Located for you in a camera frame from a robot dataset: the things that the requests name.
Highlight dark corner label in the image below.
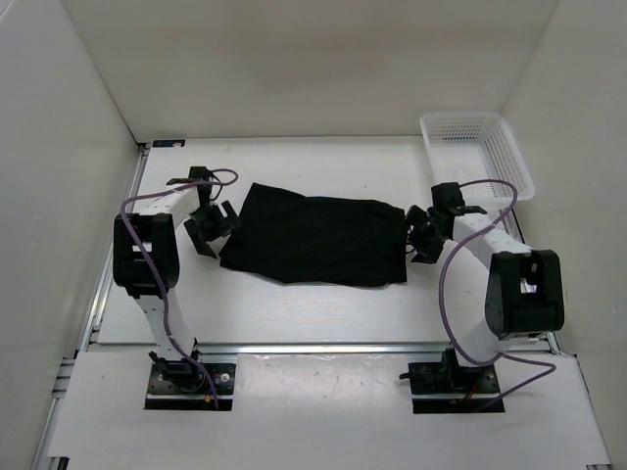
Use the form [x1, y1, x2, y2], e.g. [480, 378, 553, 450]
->
[152, 139, 186, 148]

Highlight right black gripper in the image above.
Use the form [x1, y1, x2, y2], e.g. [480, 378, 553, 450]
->
[390, 205, 448, 264]

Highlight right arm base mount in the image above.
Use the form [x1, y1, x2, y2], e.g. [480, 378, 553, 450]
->
[399, 354, 506, 415]

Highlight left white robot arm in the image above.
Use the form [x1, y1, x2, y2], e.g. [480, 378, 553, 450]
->
[113, 166, 241, 392]

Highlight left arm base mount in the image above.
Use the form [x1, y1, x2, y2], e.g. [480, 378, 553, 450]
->
[144, 355, 236, 411]

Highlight aluminium frame rail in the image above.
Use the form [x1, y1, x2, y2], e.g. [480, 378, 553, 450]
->
[86, 340, 556, 355]

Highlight black shorts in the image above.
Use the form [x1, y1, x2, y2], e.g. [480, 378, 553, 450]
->
[219, 183, 407, 288]

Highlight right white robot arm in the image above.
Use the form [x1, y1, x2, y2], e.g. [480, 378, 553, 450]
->
[405, 180, 565, 392]

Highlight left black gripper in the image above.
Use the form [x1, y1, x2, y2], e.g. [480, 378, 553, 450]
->
[184, 201, 243, 258]

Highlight white plastic basket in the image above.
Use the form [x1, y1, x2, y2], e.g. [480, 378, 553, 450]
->
[419, 112, 535, 210]

